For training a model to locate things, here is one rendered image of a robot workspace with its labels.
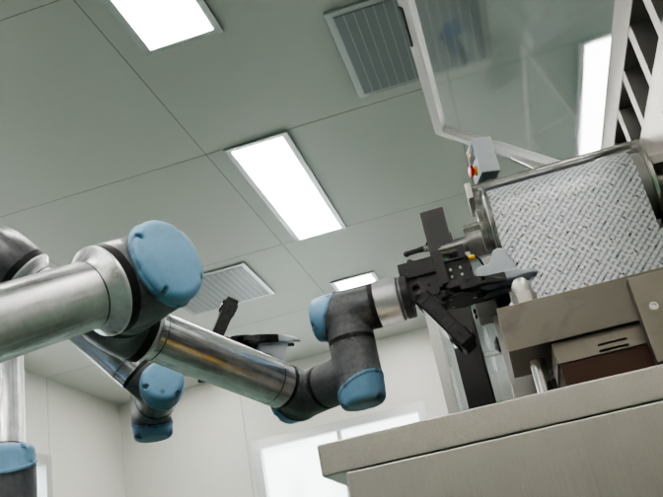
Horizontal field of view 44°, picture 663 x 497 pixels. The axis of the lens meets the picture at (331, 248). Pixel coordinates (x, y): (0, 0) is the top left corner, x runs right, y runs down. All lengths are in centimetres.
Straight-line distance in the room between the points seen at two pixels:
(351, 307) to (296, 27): 213
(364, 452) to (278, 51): 256
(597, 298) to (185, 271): 53
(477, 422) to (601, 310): 22
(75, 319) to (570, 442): 58
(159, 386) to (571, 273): 70
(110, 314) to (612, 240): 76
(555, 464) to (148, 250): 54
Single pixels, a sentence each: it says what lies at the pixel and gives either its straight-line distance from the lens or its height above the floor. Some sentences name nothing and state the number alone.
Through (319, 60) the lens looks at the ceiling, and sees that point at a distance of 349.
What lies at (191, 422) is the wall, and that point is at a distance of 756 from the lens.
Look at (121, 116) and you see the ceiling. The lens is 367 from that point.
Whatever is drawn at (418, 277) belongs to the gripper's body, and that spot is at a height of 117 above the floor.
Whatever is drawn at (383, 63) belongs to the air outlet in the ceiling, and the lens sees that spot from 357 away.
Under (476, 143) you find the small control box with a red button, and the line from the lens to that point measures 206.
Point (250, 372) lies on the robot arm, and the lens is 128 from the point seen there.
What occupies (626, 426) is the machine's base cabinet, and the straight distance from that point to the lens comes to 99.
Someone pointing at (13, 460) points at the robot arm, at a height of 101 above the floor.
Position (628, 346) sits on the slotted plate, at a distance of 108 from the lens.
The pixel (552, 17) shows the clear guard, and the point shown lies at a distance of 184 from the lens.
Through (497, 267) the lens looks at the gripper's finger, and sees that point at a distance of 129.
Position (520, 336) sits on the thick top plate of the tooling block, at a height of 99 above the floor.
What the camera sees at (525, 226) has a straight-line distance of 134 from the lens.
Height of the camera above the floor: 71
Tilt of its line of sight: 24 degrees up
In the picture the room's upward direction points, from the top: 11 degrees counter-clockwise
